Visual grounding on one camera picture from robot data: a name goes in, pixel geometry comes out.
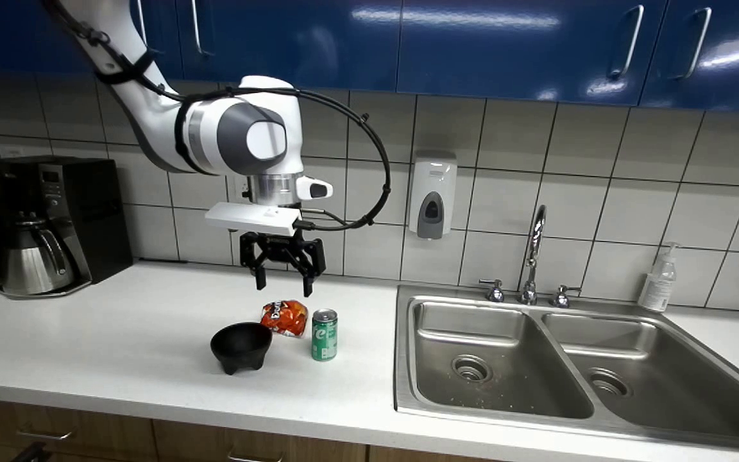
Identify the stainless steel double sink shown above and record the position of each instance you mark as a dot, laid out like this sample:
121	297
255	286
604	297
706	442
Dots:
575	367

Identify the wooden lower cabinets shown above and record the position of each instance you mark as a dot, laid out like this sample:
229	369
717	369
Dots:
130	436

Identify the white wall soap dispenser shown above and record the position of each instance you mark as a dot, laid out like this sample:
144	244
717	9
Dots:
433	195

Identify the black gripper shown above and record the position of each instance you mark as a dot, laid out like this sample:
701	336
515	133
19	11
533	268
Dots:
283	244

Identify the clear soap bottle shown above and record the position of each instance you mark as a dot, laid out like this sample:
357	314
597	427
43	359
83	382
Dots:
659	283

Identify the blue upper cabinets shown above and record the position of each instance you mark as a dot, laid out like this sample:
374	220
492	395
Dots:
473	42

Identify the steel coffee carafe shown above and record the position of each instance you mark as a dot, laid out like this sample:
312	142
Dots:
35	258

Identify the black coffee maker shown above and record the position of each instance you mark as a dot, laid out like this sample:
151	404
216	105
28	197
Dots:
88	213

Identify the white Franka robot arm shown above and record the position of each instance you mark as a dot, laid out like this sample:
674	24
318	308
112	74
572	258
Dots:
216	129

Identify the green soda can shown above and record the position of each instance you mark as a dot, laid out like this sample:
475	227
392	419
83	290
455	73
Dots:
325	333

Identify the orange red snack bag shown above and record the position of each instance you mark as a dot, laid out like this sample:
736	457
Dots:
285	317

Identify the black bowl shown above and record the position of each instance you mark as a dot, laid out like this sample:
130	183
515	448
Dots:
241	344

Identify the chrome sink faucet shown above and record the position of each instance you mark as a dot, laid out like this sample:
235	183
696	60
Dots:
530	258

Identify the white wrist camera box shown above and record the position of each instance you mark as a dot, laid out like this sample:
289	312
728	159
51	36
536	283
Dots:
255	218

